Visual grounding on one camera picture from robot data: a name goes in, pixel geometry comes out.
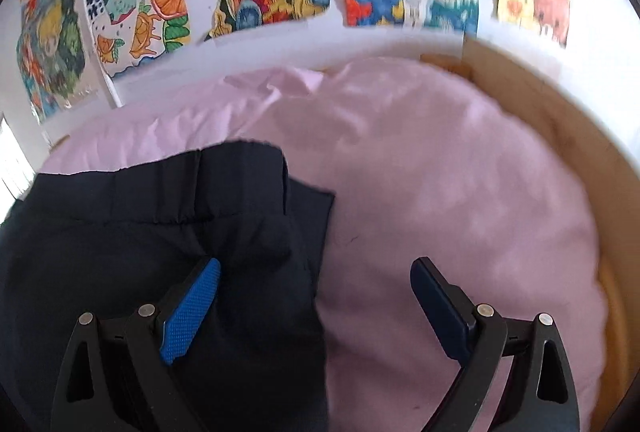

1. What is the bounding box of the blond anime character drawing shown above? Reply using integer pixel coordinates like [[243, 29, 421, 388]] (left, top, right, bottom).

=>
[[16, 0, 98, 125]]

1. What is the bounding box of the pink bed sheet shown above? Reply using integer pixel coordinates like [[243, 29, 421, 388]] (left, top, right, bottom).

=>
[[43, 58, 607, 431]]

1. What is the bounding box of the black padded jacket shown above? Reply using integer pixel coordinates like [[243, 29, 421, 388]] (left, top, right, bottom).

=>
[[1, 141, 334, 431]]

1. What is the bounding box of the wooden bed frame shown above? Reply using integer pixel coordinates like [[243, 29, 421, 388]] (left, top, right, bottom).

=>
[[420, 37, 639, 431]]

